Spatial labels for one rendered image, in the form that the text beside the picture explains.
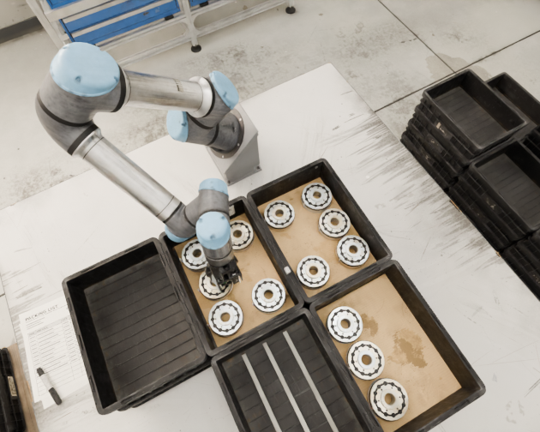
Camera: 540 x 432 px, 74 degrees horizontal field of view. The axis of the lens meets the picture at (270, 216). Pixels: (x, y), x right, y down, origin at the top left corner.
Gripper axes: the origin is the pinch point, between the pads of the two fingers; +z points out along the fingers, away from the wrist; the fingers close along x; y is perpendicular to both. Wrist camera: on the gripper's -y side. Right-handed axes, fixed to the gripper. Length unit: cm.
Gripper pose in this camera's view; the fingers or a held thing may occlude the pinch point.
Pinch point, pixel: (224, 277)
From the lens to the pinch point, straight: 114.5
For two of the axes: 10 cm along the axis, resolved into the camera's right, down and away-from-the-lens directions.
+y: 4.7, 7.5, -4.6
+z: 0.0, 5.3, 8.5
